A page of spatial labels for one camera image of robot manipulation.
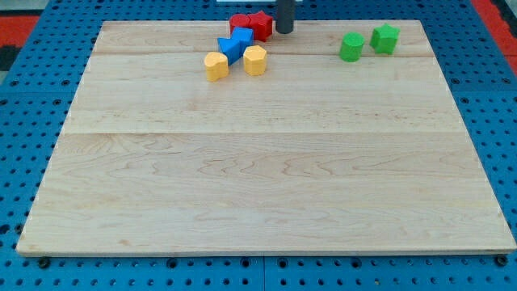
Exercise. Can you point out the red star block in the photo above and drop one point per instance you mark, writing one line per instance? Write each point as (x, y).
(261, 23)

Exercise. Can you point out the red cylinder block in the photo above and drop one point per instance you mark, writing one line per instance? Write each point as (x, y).
(239, 20)

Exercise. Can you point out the wooden board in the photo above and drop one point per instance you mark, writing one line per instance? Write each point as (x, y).
(317, 156)

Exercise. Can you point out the yellow hexagon block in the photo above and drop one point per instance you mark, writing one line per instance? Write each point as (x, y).
(255, 60)

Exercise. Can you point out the yellow heart block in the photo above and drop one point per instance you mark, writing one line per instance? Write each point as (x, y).
(216, 66)

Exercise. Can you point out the blue triangle block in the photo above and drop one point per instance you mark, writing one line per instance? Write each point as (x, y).
(231, 48)

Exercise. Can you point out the blue cube block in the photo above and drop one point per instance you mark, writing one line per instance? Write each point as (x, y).
(244, 35)

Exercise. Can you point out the green cylinder block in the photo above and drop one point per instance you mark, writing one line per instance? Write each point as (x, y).
(351, 47)

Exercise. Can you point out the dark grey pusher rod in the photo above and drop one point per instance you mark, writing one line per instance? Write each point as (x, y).
(285, 15)

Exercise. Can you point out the green star block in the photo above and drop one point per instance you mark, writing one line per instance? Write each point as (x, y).
(384, 39)

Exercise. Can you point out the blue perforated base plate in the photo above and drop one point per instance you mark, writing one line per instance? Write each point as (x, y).
(39, 88)

